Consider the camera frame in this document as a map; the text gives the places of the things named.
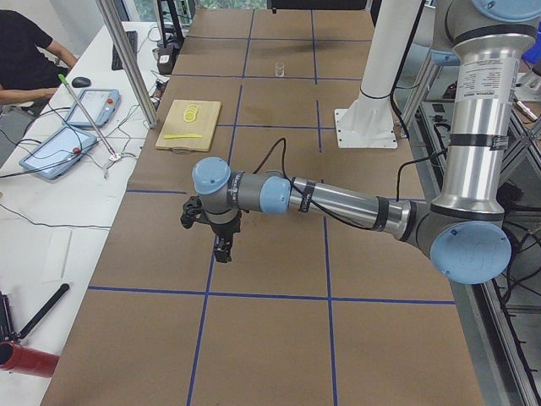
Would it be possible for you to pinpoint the seated person black shirt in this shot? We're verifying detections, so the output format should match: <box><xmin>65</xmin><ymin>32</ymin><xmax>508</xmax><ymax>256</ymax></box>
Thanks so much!
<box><xmin>1</xmin><ymin>9</ymin><xmax>78</xmax><ymax>106</ymax></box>

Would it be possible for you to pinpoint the yellow plastic knife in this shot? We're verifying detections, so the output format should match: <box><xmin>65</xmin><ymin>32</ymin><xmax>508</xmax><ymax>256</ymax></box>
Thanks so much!
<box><xmin>163</xmin><ymin>133</ymin><xmax>203</xmax><ymax>140</ymax></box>

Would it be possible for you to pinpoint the aluminium frame post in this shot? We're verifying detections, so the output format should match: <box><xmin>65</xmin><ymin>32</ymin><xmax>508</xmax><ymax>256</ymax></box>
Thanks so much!
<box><xmin>96</xmin><ymin>0</ymin><xmax>157</xmax><ymax>129</ymax></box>

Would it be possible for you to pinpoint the clear glass cup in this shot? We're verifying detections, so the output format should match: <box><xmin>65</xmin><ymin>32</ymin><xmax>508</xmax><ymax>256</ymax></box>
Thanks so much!
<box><xmin>275</xmin><ymin>62</ymin><xmax>285</xmax><ymax>78</ymax></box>

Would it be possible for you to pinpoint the black computer mouse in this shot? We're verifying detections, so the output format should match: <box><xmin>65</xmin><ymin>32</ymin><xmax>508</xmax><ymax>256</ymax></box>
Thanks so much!
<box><xmin>71</xmin><ymin>76</ymin><xmax>91</xmax><ymax>88</ymax></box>

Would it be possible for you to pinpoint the black keyboard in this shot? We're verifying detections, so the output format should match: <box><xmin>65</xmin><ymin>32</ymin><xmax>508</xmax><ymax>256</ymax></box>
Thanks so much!
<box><xmin>111</xmin><ymin>30</ymin><xmax>139</xmax><ymax>71</ymax></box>

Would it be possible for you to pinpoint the black handle bar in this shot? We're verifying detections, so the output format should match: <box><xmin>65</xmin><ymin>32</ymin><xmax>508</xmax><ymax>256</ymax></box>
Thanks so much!
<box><xmin>17</xmin><ymin>283</ymin><xmax>70</xmax><ymax>340</ymax></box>

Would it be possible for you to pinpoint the red cylinder tube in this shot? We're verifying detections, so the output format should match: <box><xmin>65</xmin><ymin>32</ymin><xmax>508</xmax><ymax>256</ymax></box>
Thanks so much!
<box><xmin>1</xmin><ymin>342</ymin><xmax>59</xmax><ymax>378</ymax></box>

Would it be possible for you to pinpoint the metal rod green handle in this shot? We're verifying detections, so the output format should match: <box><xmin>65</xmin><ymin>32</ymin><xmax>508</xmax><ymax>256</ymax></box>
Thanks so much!
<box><xmin>58</xmin><ymin>74</ymin><xmax>119</xmax><ymax>162</ymax></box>

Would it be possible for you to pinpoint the far blue teach pendant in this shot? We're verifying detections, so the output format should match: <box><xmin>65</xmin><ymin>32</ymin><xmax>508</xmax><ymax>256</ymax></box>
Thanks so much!
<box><xmin>66</xmin><ymin>89</ymin><xmax>120</xmax><ymax>129</ymax></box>

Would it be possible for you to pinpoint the blue teach pendant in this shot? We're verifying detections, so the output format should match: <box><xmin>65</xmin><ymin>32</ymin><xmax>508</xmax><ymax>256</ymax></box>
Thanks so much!
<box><xmin>19</xmin><ymin>126</ymin><xmax>97</xmax><ymax>180</ymax></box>
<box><xmin>66</xmin><ymin>89</ymin><xmax>120</xmax><ymax>129</ymax></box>

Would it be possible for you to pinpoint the near blue teach pendant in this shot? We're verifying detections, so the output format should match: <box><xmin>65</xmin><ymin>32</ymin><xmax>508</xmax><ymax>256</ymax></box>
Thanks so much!
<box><xmin>19</xmin><ymin>126</ymin><xmax>97</xmax><ymax>180</ymax></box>

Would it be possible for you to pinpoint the wooden cutting board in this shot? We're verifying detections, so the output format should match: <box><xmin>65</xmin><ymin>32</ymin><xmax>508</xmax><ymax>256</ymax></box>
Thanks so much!
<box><xmin>156</xmin><ymin>100</ymin><xmax>221</xmax><ymax>152</ymax></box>

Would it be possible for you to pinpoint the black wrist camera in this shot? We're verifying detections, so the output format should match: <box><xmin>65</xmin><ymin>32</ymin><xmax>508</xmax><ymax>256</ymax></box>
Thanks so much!
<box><xmin>180</xmin><ymin>195</ymin><xmax>209</xmax><ymax>229</ymax></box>

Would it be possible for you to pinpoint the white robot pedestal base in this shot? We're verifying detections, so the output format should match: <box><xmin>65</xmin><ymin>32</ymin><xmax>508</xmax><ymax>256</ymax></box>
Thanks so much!
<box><xmin>335</xmin><ymin>0</ymin><xmax>424</xmax><ymax>149</ymax></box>

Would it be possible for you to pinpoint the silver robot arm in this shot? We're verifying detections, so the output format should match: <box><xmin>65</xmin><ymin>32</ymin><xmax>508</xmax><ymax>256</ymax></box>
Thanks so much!
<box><xmin>181</xmin><ymin>1</ymin><xmax>540</xmax><ymax>284</ymax></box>

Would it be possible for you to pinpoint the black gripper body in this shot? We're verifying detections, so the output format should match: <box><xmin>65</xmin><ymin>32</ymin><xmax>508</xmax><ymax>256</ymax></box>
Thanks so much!
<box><xmin>209</xmin><ymin>211</ymin><xmax>242</xmax><ymax>245</ymax></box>

